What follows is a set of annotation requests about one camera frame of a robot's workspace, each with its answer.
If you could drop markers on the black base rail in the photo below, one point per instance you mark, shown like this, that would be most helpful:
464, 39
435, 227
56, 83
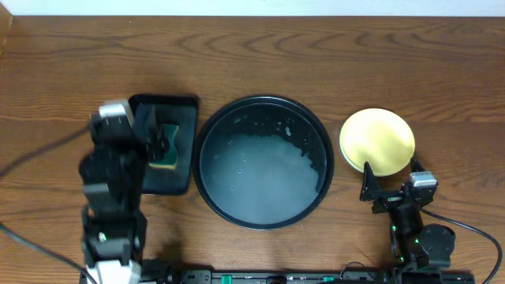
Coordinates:
348, 276

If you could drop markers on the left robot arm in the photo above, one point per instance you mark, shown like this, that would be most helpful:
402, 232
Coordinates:
113, 175

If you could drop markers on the black rectangular tray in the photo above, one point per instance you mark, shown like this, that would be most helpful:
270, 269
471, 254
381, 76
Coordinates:
174, 110

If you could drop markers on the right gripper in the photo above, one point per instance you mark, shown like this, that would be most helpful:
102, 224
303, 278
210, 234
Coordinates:
370, 187

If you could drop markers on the green yellow sponge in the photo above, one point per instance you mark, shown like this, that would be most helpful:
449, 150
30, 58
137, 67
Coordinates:
169, 160

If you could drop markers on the light green plate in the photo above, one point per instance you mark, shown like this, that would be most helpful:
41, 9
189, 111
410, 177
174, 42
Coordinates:
345, 156

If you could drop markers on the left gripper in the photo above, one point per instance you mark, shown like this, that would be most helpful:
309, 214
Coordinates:
139, 132

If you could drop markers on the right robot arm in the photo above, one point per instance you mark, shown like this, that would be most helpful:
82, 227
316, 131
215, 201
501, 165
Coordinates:
424, 250

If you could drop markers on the yellow plate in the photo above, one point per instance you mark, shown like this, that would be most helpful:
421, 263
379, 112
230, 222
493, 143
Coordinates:
380, 137

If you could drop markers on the black round tray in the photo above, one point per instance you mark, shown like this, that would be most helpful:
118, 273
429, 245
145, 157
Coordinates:
263, 162

